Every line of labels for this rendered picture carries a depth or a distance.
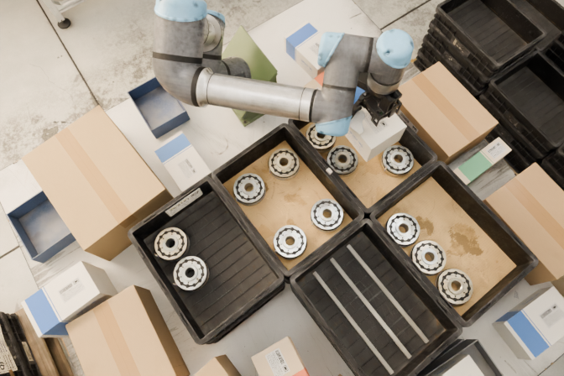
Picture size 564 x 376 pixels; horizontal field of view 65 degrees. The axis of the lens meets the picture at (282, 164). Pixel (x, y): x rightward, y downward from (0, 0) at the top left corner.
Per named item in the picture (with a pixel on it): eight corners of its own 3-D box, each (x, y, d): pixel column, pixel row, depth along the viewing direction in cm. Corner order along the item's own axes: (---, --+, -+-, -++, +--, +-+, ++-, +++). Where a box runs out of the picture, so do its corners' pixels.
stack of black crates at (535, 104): (462, 117, 229) (488, 80, 197) (504, 87, 234) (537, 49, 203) (518, 176, 216) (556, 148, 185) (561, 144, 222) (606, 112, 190)
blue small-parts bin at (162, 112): (133, 101, 174) (126, 91, 168) (166, 82, 177) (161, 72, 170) (156, 139, 168) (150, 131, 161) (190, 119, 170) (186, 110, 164)
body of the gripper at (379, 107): (374, 128, 113) (383, 106, 101) (354, 104, 115) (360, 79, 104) (398, 113, 114) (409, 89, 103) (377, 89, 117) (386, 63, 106)
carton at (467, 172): (453, 195, 150) (460, 190, 144) (441, 181, 152) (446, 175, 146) (504, 156, 155) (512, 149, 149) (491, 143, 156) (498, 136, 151)
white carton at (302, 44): (284, 50, 181) (284, 36, 172) (306, 34, 183) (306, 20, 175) (316, 82, 175) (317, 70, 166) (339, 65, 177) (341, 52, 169)
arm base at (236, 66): (215, 78, 167) (195, 77, 159) (235, 48, 159) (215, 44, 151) (236, 107, 162) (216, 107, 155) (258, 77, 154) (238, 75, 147)
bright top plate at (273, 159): (263, 158, 147) (263, 158, 146) (289, 143, 148) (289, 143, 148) (279, 182, 143) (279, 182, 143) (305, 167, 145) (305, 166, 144)
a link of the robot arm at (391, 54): (376, 23, 91) (418, 28, 90) (368, 54, 101) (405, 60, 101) (372, 54, 88) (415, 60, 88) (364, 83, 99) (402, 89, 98)
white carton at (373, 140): (324, 111, 131) (326, 95, 123) (357, 91, 133) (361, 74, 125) (366, 162, 125) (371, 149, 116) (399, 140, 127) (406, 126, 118)
